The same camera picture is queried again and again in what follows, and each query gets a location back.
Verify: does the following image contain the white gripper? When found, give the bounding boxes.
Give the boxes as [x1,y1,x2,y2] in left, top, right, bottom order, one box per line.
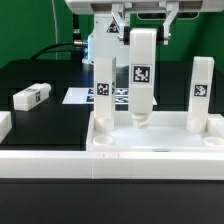
[65,0,224,45]

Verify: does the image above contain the white desk top tray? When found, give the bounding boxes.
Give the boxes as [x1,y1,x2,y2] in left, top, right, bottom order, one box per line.
[86,111,224,153]

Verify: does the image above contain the white front fence bar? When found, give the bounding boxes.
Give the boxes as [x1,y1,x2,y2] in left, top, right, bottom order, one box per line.
[0,150,224,180]

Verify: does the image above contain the white thin cable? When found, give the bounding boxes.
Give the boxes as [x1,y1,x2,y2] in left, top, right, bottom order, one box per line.
[51,0,60,61]

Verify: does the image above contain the white marker base bracket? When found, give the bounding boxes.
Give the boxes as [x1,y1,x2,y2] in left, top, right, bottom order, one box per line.
[61,87,158,106]

